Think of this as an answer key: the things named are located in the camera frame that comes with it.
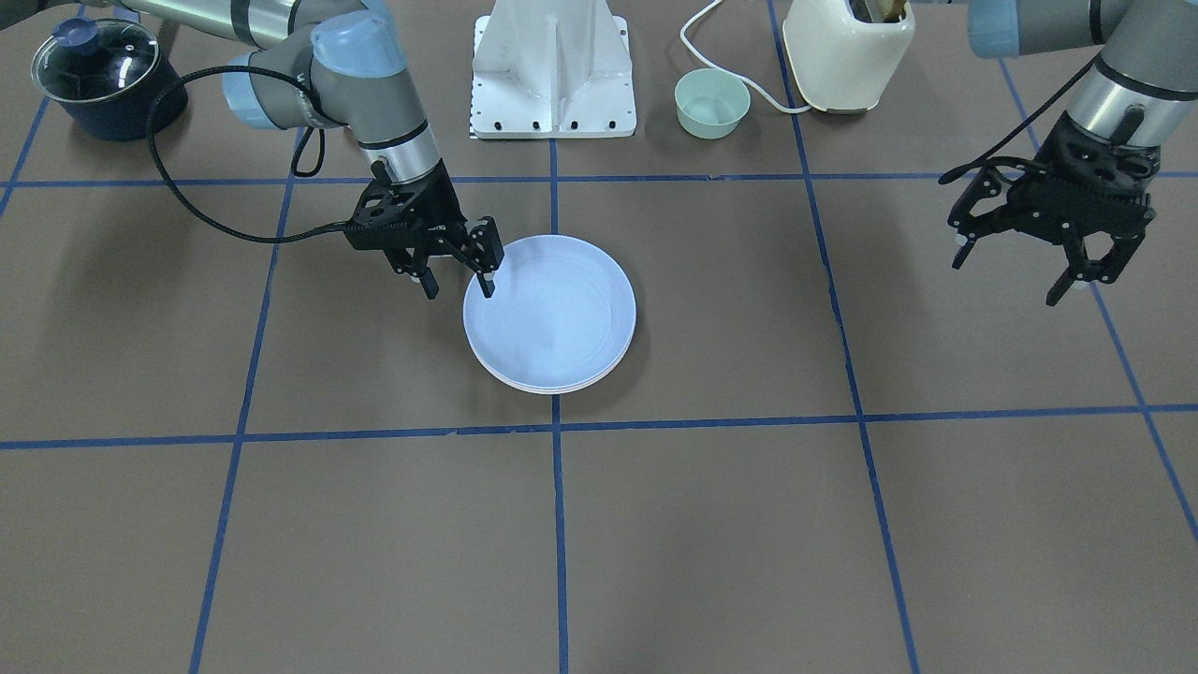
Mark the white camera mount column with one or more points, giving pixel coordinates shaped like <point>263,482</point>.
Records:
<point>552,70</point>

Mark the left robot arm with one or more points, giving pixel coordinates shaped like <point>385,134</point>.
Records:
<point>1143,60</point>

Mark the blue plate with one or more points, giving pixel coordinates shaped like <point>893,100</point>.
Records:
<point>561,316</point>

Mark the dark blue pot with lid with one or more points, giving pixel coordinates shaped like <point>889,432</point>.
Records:
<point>111,75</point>

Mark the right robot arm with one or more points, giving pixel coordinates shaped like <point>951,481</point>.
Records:
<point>320,65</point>

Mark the green bowl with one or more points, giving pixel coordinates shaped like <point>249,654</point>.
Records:
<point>710,103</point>

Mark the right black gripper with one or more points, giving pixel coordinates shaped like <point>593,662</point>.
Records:
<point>441,208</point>

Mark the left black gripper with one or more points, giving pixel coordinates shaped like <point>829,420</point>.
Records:
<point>1095,249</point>

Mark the cream toaster with bread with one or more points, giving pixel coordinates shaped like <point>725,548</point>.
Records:
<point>842,54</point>

